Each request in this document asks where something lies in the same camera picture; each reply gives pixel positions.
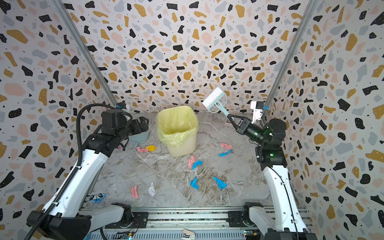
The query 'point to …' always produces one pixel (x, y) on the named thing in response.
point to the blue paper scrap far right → (221, 154)
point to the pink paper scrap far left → (142, 150)
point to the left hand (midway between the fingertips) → (139, 118)
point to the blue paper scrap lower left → (194, 183)
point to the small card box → (228, 122)
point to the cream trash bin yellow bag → (177, 127)
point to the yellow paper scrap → (151, 148)
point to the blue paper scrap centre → (198, 162)
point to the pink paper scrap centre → (190, 162)
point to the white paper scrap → (151, 190)
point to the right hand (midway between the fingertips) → (225, 116)
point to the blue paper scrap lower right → (221, 184)
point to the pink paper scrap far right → (228, 147)
